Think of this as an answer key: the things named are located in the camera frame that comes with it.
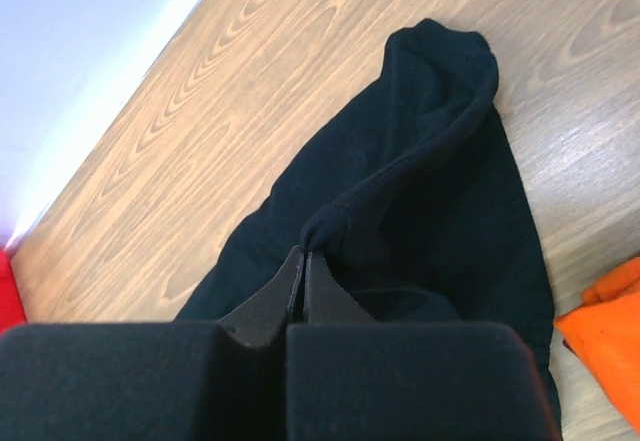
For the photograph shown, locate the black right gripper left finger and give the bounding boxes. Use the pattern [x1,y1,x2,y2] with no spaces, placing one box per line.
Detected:
[1,249,304,440]

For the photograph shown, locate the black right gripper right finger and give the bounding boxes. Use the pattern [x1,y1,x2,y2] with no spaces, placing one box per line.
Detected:
[286,252,560,440]

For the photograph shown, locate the black t shirt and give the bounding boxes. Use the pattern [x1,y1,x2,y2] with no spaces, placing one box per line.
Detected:
[178,19,561,416]

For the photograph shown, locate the red plastic bin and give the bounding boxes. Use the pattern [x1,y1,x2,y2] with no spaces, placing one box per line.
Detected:
[0,250,26,333]

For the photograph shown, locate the orange folded t shirt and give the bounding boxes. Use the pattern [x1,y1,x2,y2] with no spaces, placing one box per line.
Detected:
[554,257,639,430]

